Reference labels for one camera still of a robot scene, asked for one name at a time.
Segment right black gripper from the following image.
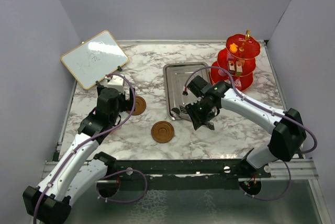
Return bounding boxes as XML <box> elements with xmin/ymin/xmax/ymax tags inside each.
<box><xmin>185</xmin><ymin>98</ymin><xmax>215</xmax><ymax>130</ymax></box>

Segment metal tongs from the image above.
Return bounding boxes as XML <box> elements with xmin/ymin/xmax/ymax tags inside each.
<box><xmin>170</xmin><ymin>105</ymin><xmax>215</xmax><ymax>131</ymax></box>

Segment brown wooden coaster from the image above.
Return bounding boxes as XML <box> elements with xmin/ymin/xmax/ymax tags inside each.
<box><xmin>151</xmin><ymin>121</ymin><xmax>174</xmax><ymax>143</ymax></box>
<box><xmin>133</xmin><ymin>95</ymin><xmax>146</xmax><ymax>116</ymax></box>

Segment stainless steel tray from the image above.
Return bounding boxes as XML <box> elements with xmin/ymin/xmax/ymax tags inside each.
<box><xmin>163</xmin><ymin>62</ymin><xmax>208</xmax><ymax>120</ymax></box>

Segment brown layered cake slice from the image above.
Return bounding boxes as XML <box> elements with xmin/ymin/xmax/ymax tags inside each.
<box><xmin>227</xmin><ymin>60</ymin><xmax>236</xmax><ymax>73</ymax></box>

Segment red three-tier cake stand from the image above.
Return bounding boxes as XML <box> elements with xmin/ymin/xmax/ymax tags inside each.
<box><xmin>210</xmin><ymin>29</ymin><xmax>261</xmax><ymax>91</ymax></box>

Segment orange fish-shaped pastry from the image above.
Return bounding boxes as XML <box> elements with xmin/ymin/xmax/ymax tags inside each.
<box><xmin>229</xmin><ymin>43</ymin><xmax>239</xmax><ymax>53</ymax></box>

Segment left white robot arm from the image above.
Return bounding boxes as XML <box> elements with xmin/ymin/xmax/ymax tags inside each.
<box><xmin>23</xmin><ymin>85</ymin><xmax>135</xmax><ymax>223</ymax></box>

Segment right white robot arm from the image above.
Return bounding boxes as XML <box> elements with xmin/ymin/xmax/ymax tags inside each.
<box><xmin>185</xmin><ymin>76</ymin><xmax>307</xmax><ymax>177</ymax></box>

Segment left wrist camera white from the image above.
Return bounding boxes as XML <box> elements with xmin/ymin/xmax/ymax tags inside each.
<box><xmin>105</xmin><ymin>75</ymin><xmax>125</xmax><ymax>93</ymax></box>

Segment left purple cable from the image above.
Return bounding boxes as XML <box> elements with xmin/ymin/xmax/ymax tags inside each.
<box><xmin>32</xmin><ymin>73</ymin><xmax>149</xmax><ymax>224</ymax></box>

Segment whiteboard with yellow frame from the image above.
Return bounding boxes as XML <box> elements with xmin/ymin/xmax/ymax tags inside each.
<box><xmin>60</xmin><ymin>30</ymin><xmax>129</xmax><ymax>90</ymax></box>

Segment black mounting rail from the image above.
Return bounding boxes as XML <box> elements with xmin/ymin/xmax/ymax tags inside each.
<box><xmin>97</xmin><ymin>159</ymin><xmax>271</xmax><ymax>192</ymax></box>

